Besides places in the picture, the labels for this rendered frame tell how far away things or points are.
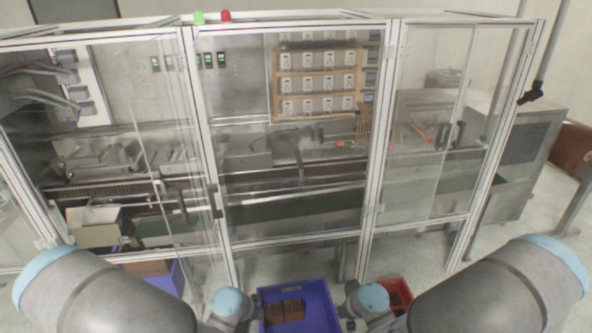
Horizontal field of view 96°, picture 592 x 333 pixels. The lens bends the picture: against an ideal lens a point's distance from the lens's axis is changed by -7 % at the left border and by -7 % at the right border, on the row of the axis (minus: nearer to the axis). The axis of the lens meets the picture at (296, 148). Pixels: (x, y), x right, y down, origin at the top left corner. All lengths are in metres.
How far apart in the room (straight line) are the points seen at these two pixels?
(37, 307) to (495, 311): 0.60
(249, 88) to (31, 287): 1.54
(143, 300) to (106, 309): 0.04
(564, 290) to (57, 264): 0.71
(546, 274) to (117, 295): 0.58
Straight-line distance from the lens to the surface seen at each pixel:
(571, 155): 2.92
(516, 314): 0.48
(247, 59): 1.82
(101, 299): 0.47
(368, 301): 0.99
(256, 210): 1.86
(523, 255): 0.53
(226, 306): 1.00
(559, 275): 0.55
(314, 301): 1.98
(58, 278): 0.53
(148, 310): 0.47
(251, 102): 1.89
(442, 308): 0.48
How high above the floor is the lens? 1.89
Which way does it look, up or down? 29 degrees down
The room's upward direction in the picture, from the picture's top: 1 degrees counter-clockwise
